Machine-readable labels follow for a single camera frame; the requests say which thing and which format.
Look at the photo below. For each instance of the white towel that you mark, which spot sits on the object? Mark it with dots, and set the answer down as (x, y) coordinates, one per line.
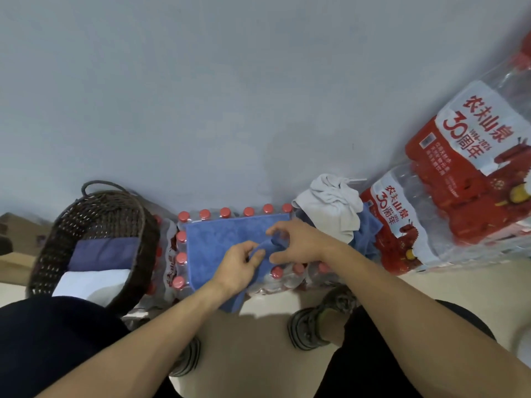
(91, 286)

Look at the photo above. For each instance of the cream towel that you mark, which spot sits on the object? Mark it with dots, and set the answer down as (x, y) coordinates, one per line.
(332, 203)

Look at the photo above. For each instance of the person's left hand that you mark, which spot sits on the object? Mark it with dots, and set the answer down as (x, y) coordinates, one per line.
(234, 271)

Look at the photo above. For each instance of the person's left grey shoe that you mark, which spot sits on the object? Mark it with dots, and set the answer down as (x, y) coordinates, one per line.
(186, 358)

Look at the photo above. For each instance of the person's left forearm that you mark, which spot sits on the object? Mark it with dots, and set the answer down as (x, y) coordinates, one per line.
(137, 348)

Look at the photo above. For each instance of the person's right hand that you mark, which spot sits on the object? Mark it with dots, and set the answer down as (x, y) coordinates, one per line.
(305, 242)

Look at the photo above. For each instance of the person's right grey shoe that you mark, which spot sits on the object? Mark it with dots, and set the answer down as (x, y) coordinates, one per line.
(307, 327)

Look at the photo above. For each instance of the light blue towel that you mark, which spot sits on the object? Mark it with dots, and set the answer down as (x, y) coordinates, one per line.
(211, 244)
(367, 232)

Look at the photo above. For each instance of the dark blue towel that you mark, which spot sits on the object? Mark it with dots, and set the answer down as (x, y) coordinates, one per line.
(103, 254)

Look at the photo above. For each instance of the dark brown wicker basket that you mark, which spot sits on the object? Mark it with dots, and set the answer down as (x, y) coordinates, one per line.
(103, 211)

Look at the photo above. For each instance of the person's grey shoe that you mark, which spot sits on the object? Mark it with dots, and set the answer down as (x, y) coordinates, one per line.
(186, 358)
(307, 327)

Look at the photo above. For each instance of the person's right forearm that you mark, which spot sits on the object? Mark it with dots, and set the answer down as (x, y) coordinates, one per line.
(423, 327)

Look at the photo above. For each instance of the brown paper bag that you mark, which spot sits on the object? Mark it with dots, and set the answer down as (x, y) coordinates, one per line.
(20, 248)

